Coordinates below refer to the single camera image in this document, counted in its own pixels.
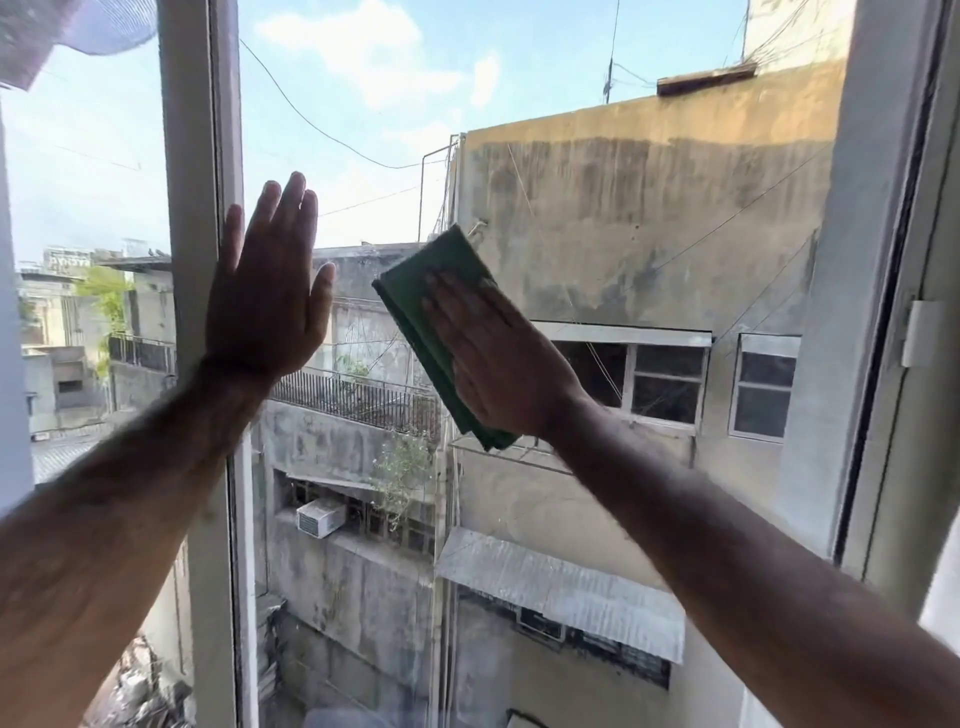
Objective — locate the person's left hand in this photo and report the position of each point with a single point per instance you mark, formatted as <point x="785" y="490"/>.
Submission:
<point x="259" y="315"/>

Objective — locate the person's right hand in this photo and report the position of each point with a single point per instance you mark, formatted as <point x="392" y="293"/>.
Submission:
<point x="502" y="360"/>

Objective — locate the person's left little finger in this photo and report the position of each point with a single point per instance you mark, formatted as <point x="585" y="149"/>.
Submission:
<point x="231" y="240"/>

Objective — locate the person's right fingers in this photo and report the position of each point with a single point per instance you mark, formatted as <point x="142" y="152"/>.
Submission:
<point x="457" y="300"/>

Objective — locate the person's left middle finger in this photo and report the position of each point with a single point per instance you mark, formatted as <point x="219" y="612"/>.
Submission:
<point x="291" y="210"/>

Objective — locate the person's left thumb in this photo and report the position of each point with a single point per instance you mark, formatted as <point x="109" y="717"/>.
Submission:
<point x="322" y="296"/>

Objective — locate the green cleaning cloth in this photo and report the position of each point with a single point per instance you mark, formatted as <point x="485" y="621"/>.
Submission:
<point x="420" y="277"/>

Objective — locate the person's left forearm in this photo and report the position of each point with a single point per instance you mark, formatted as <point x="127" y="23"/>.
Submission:
<point x="112" y="525"/>

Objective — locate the person's right forearm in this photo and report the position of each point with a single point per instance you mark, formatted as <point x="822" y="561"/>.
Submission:
<point x="750" y="585"/>

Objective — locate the white window mullion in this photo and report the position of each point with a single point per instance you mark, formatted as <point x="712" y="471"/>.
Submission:
<point x="199" y="150"/>

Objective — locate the long metal balcony railing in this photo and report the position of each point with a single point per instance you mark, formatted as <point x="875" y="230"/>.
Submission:
<point x="352" y="397"/>

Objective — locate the green leafy tree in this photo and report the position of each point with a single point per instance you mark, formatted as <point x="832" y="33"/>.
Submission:
<point x="105" y="292"/>

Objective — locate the short dark balcony railing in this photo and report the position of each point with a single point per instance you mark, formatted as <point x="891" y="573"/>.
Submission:
<point x="142" y="352"/>

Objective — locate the thin balcony plant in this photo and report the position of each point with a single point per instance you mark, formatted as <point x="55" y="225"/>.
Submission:
<point x="401" y="472"/>

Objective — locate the wide white-framed window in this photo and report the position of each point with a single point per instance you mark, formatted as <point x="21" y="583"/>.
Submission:
<point x="660" y="375"/>

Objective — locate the white air conditioner unit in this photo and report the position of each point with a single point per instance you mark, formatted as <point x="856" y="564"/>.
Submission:
<point x="321" y="517"/>

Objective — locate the white mesh curtain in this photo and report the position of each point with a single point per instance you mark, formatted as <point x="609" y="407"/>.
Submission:
<point x="67" y="26"/>

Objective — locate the grey stained concrete building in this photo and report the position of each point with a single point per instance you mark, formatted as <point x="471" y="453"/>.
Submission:
<point x="352" y="585"/>

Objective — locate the corrugated metal awning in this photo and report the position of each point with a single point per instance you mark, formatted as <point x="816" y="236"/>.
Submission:
<point x="555" y="585"/>

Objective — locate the small white-framed window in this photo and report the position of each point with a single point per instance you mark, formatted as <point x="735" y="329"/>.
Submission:
<point x="763" y="390"/>

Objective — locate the pile of rubble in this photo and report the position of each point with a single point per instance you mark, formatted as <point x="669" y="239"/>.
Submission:
<point x="139" y="686"/>

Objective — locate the white plastic window latch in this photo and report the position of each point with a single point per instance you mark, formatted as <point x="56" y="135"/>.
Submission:
<point x="922" y="334"/>

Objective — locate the white outer window frame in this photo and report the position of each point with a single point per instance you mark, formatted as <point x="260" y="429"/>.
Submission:
<point x="892" y="225"/>

